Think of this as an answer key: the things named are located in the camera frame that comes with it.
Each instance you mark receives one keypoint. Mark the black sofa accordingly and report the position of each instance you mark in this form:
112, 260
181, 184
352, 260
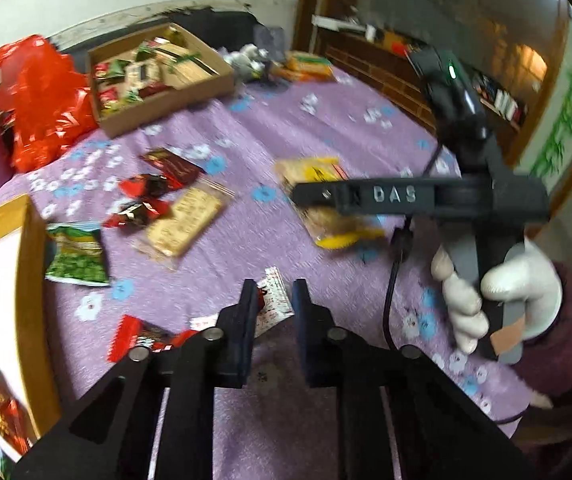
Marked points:
216, 22

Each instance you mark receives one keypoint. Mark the red snack packet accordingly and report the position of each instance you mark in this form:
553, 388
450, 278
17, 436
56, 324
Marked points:
146, 337

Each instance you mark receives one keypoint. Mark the red plastic bag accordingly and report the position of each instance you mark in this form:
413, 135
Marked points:
41, 100

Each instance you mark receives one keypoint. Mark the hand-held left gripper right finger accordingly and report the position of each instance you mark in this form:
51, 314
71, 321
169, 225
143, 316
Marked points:
302, 310

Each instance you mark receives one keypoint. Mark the pile of assorted snack packets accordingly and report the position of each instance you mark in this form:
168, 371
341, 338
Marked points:
146, 75

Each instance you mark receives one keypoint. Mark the person's right hand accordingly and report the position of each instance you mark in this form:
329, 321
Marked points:
535, 290

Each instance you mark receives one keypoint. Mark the green pea snack packet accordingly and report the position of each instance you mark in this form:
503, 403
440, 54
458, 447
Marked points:
78, 255

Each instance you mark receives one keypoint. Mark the white long box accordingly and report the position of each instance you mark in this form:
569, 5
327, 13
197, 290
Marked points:
336, 22

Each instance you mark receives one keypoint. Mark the purple floral tablecloth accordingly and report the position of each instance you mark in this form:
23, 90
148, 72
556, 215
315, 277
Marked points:
246, 240

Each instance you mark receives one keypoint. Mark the brown wooden door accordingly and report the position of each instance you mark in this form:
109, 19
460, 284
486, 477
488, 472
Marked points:
311, 5

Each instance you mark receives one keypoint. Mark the green bamboo wall sticker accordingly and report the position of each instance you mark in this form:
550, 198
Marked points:
565, 110

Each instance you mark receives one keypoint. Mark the brown cardboard box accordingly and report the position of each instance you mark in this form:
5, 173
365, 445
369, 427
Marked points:
166, 105

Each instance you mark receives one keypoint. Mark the wooden glass-door cabinet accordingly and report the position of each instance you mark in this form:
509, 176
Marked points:
380, 75

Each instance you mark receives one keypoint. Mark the green-edged biscuit packet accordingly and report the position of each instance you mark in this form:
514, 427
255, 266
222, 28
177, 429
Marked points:
311, 60

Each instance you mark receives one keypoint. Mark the red and black candy packet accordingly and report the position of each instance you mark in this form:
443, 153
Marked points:
143, 186
136, 215

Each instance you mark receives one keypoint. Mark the large yellow biscuit packet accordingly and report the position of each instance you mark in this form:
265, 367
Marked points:
336, 225

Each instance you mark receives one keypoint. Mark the dark red gold-print packet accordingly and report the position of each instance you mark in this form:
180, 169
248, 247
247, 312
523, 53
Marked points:
6, 410
171, 167

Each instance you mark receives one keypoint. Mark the yellow cardboard box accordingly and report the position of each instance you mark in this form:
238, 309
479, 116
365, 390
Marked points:
21, 280

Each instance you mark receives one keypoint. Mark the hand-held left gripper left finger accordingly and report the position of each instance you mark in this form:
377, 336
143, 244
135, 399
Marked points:
250, 310

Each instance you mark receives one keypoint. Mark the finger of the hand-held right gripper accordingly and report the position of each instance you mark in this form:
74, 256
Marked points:
326, 196

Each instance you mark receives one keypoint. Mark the white red-print sachet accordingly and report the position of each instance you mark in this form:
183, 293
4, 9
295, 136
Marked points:
276, 300
203, 322

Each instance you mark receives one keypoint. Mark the clear biscuit packet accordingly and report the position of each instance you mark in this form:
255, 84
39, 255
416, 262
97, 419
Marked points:
186, 222

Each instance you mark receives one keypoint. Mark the orange biscuit packet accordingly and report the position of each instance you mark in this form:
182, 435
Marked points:
301, 74

